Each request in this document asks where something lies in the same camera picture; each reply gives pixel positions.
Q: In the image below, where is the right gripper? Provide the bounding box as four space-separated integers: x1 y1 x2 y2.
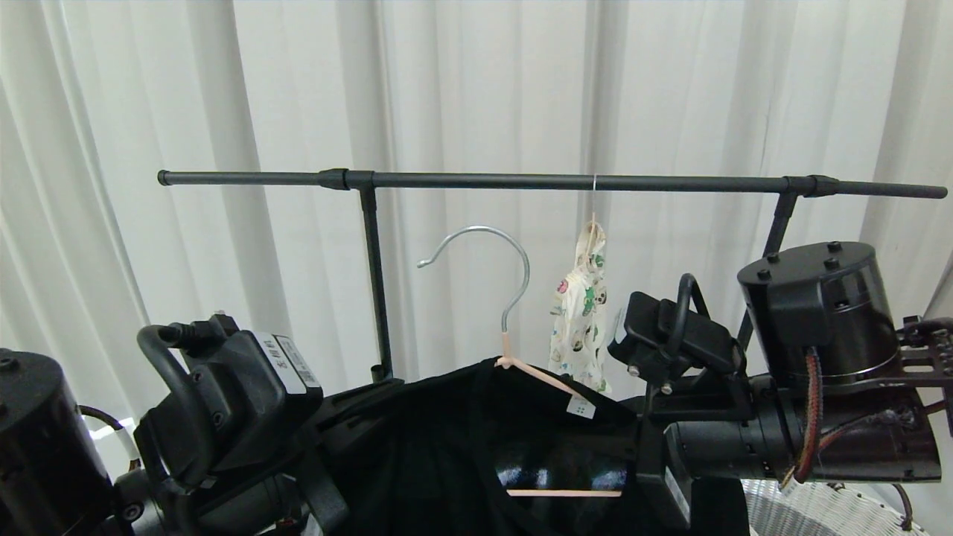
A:
637 417 786 531

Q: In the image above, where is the white laundry basket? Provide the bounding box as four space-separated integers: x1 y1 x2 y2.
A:
741 479 931 536

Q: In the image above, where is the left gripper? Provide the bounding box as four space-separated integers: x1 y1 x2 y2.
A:
201 424 351 536

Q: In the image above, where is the black cable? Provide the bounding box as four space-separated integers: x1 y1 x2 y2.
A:
136 322 196 455
672 273 702 358

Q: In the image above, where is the black garment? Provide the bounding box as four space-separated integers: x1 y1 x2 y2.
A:
320 357 753 536

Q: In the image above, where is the pink clothes hanger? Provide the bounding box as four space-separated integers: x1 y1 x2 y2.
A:
417 226 625 498
584 173 605 246

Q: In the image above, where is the cream printed garment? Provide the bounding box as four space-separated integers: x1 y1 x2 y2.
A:
549 221 613 395

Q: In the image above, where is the white curtain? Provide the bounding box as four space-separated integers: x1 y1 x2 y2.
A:
0 0 953 418

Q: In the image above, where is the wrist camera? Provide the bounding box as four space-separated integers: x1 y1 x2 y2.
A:
138 313 325 492
607 290 749 425

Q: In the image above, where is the black clothes rack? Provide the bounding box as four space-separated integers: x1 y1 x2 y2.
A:
158 169 948 384

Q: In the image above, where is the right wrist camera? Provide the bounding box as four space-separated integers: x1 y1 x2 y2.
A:
607 290 749 425

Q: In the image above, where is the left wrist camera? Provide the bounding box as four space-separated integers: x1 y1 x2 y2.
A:
138 313 325 492

